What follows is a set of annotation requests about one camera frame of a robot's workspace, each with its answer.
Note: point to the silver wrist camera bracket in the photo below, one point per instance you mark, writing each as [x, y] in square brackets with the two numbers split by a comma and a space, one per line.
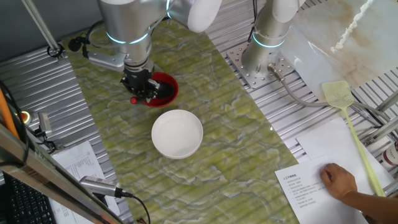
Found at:
[107, 60]

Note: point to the white ceramic bowl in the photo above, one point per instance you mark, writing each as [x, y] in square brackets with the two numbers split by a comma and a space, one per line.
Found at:
[177, 133]

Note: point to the white beige marble board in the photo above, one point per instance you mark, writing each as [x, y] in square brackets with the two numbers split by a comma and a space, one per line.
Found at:
[357, 46]

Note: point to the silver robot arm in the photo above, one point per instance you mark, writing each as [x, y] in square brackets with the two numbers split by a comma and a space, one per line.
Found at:
[130, 25]

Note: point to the silver depth camera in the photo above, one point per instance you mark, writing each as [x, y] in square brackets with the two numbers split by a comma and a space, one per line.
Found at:
[99, 185]

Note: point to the large aluminium frame beam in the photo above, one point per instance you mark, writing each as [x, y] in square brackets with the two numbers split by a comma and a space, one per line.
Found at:
[46, 174]

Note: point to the red yellow emergency stop button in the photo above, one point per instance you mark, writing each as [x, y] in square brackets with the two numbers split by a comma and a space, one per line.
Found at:
[25, 117]

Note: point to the green marble pattern mat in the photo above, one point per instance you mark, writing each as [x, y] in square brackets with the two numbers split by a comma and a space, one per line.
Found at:
[217, 109]

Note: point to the silver camera clamp stand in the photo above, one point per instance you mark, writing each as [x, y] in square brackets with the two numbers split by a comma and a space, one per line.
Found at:
[46, 143]

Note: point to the yellow fly swatter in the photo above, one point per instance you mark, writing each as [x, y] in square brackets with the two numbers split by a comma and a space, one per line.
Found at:
[337, 93]

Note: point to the person right hand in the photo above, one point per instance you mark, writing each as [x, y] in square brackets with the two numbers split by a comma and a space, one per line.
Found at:
[339, 182]

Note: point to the red bowl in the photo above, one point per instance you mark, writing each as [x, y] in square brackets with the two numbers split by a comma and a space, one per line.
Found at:
[172, 81]

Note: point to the red white can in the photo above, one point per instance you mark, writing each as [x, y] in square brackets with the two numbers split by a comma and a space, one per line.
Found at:
[392, 155]

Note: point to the black keyboard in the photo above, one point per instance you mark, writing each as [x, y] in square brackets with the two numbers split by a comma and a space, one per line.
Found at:
[28, 205]

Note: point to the orange tube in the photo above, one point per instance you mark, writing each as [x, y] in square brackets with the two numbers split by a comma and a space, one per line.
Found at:
[4, 109]

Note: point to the printed table paper sheet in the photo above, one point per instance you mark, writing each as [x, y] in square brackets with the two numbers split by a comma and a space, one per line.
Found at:
[77, 161]

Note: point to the small silver camera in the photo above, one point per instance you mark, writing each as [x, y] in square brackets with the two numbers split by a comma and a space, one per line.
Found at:
[45, 123]

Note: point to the thin metal pole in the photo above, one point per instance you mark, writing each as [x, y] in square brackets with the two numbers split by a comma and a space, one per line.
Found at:
[40, 26]

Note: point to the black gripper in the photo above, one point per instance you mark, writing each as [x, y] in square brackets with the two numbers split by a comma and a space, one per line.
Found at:
[136, 81]

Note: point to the person right forearm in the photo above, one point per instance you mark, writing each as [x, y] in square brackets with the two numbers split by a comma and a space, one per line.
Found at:
[373, 207]

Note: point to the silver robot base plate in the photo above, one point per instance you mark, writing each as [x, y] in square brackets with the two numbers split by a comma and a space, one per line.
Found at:
[236, 60]

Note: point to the aluminium profile bar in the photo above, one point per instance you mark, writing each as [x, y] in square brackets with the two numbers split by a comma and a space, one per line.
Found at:
[391, 188]
[382, 130]
[390, 101]

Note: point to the blank white paper sheet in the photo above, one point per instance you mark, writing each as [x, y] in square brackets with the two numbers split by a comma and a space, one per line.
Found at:
[329, 140]

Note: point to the paper sheet with text list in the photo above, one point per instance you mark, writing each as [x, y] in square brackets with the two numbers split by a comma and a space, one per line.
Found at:
[304, 199]

